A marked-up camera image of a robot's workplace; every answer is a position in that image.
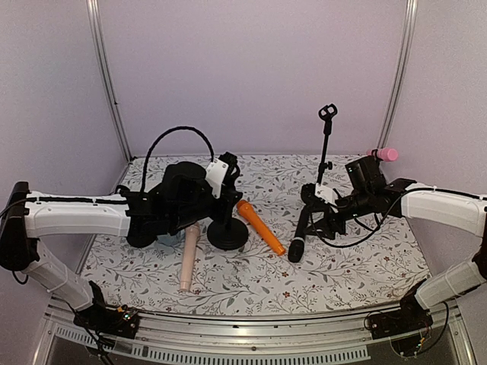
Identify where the orange microphone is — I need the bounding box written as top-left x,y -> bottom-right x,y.
237,200 -> 286,256

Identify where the black microphone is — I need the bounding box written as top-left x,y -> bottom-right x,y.
288,207 -> 309,263

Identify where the pink microphone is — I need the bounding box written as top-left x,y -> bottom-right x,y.
366,148 -> 399,162

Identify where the tall black mic stand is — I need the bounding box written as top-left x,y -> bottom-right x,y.
317,103 -> 338,183

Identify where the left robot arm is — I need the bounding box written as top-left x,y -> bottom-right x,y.
1,159 -> 249,318

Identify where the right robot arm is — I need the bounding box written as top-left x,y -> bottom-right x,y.
296,153 -> 486,313

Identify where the far left black stand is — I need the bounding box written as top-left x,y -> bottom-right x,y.
126,230 -> 157,249

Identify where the beige microphone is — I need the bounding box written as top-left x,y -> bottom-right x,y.
180,223 -> 200,291

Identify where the light blue mug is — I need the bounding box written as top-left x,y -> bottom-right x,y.
156,234 -> 180,247

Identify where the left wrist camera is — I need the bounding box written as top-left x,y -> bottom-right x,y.
205,152 -> 237,198

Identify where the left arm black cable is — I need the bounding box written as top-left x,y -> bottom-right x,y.
141,126 -> 215,195

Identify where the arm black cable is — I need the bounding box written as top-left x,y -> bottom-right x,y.
141,126 -> 215,195
307,186 -> 487,247

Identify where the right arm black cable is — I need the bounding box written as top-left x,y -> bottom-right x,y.
307,186 -> 487,247

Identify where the aluminium front rail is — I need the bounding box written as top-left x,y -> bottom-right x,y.
33,300 -> 477,364

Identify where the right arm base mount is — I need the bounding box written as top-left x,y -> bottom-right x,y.
364,294 -> 434,339

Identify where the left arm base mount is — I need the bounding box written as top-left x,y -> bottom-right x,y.
73,281 -> 140,339

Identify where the right aluminium frame post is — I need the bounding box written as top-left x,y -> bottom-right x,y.
377,0 -> 419,148

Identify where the aluminium frame post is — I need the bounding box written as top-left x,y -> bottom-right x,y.
86,0 -> 132,162
377,0 -> 419,148

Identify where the left aluminium frame post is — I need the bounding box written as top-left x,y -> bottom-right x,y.
86,0 -> 132,162

